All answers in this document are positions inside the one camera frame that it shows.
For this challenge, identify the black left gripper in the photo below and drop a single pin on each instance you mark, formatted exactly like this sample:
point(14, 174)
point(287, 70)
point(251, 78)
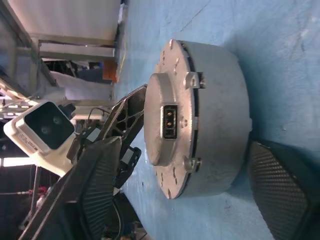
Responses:
point(130, 167)

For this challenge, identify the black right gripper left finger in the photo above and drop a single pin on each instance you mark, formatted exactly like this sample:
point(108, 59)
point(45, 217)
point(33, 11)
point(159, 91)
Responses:
point(95, 180)

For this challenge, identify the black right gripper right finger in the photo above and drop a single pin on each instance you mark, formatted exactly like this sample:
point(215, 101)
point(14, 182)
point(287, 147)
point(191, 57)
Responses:
point(280, 187)

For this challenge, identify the silver round motor housing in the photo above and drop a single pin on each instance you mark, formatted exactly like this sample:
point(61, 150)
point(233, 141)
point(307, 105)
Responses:
point(220, 125)

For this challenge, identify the orange box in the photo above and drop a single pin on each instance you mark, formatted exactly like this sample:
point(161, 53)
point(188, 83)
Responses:
point(110, 70)

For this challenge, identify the white flat panel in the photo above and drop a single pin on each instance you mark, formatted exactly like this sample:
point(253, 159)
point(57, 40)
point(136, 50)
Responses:
point(62, 17)

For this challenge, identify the blue plastic table cover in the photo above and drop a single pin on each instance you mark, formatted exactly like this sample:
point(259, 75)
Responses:
point(275, 50)

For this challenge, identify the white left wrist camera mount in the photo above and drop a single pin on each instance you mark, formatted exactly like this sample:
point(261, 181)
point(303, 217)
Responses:
point(52, 162)

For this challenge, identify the aluminium frame rail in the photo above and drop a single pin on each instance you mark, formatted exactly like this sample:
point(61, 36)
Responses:
point(75, 50)

